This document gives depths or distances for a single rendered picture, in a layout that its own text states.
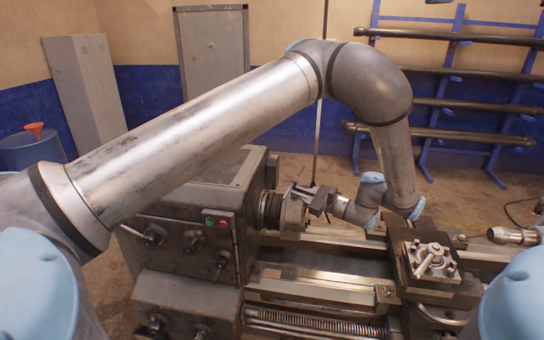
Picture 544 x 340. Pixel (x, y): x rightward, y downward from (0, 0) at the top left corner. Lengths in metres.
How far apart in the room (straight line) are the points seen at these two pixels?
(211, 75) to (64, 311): 4.23
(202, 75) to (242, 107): 4.02
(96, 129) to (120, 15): 1.82
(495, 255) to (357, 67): 1.51
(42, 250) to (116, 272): 2.54
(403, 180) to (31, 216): 0.75
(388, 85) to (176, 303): 1.23
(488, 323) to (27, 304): 0.34
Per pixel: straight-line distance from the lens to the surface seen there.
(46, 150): 3.63
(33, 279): 0.26
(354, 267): 1.62
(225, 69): 4.30
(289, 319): 1.38
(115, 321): 2.49
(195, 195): 1.09
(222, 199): 1.05
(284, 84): 0.50
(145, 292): 1.49
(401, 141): 0.65
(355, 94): 0.53
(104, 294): 2.70
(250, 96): 0.46
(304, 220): 1.24
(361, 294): 1.36
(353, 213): 1.08
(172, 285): 1.43
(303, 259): 1.61
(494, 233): 1.52
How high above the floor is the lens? 1.90
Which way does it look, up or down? 29 degrees down
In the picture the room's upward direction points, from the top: straight up
